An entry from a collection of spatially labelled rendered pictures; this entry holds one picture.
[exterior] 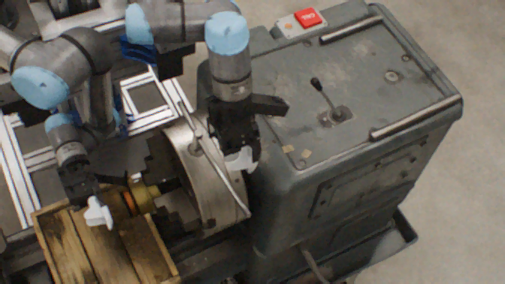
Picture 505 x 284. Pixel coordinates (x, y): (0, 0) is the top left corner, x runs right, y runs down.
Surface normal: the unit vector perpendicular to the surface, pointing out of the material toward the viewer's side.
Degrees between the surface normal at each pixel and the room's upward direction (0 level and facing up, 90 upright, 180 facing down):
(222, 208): 65
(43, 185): 0
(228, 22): 19
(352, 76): 0
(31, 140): 0
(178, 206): 9
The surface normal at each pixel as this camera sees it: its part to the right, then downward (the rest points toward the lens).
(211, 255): 0.08, -0.54
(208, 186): 0.37, 0.08
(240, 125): -0.07, -0.77
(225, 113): 0.48, 0.54
